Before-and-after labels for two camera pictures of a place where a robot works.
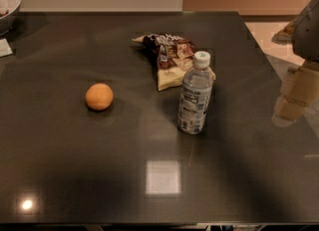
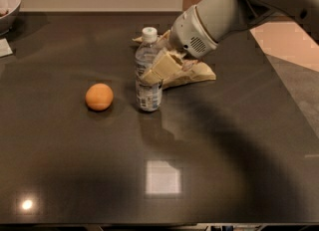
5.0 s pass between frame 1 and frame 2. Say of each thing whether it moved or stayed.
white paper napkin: stayed
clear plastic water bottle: moved
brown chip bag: moved
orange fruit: stayed
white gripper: moved
